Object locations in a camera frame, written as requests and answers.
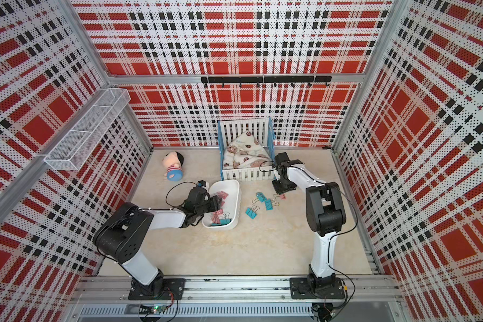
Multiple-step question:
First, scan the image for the white wire mesh shelf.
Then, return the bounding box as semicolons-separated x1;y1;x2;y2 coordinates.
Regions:
44;88;130;171

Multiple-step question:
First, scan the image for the printed white blanket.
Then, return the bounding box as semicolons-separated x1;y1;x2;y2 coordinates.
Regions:
223;131;270;170

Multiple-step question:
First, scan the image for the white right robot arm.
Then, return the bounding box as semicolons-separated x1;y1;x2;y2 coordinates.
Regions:
272;152;346;299

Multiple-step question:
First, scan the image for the blue white toy crib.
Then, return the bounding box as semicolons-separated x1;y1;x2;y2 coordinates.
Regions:
217;118;276;181

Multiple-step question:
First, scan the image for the teal binder clip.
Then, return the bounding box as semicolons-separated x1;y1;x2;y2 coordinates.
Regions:
245;205;260;219
264;199;280;211
252;192;267;204

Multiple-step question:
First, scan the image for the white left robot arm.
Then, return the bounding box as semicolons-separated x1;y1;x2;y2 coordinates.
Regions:
92;181;222;301

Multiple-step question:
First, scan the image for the white plastic storage box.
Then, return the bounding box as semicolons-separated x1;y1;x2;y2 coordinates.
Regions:
202;180;242;231

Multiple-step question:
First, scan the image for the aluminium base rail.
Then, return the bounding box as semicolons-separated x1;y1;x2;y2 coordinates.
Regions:
63;275;409;321

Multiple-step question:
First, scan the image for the black hook rail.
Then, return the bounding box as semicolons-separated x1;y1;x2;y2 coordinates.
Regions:
201;75;333;86

